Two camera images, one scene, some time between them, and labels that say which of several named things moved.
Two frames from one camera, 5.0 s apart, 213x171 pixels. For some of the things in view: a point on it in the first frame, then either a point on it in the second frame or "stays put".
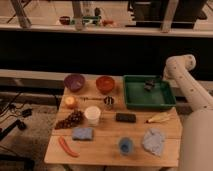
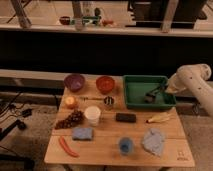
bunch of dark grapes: (74, 119) stays put
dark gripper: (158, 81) → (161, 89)
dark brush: (149, 85) → (149, 98)
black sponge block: (126, 117) stays put
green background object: (89, 20) stays put
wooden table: (91, 127) stays put
